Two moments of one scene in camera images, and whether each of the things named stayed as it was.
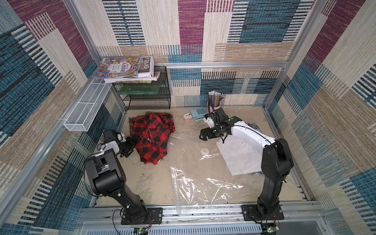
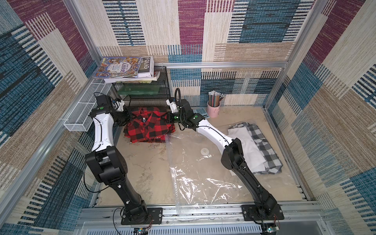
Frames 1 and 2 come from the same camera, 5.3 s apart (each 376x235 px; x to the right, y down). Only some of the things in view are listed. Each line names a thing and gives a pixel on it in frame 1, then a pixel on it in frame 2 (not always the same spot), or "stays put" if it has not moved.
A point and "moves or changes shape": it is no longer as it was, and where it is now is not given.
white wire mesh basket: x=83 y=113 stays put
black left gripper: x=130 y=144 to x=128 y=115
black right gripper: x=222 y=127 to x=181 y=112
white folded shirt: x=240 y=157 stays put
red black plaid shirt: x=152 y=129 moves or changes shape
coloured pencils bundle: x=214 y=98 stays put
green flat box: x=139 y=89 stays put
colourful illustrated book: x=119 y=67 stays put
